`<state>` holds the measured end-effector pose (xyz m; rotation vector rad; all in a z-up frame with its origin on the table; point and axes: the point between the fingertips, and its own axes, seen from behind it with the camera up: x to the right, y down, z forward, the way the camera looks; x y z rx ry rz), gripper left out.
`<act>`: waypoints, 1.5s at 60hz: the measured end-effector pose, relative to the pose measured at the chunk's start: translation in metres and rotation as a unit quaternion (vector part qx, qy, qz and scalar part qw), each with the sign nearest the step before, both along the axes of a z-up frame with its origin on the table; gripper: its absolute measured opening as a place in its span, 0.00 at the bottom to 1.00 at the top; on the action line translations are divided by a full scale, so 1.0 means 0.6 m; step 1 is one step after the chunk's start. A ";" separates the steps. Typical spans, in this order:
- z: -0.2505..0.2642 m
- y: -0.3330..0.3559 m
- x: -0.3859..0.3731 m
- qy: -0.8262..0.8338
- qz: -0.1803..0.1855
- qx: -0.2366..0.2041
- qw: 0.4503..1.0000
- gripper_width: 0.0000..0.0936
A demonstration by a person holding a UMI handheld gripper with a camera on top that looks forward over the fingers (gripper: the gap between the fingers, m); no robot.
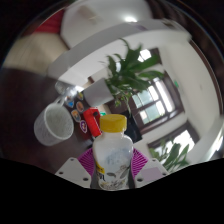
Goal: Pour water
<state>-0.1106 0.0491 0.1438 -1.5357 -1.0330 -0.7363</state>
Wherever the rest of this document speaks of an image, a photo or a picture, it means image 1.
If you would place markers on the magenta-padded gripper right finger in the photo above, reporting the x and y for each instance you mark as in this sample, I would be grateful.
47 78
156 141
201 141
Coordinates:
153 171

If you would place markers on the white speckled cup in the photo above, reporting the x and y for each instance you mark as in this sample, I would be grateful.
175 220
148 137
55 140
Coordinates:
53 125

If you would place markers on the bushy potted plant white pot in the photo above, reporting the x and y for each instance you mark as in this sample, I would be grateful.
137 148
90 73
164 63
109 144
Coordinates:
128 73

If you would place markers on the yellow-capped clear drink bottle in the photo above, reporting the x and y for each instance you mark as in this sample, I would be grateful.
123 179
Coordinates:
113 150

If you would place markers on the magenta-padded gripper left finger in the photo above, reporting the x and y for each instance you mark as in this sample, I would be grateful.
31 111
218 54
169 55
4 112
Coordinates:
71 171

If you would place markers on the slender potted plant white pot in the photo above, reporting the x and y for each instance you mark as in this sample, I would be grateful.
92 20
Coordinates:
171 155

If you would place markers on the red plastic box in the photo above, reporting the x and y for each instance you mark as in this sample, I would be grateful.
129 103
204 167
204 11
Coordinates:
91 121

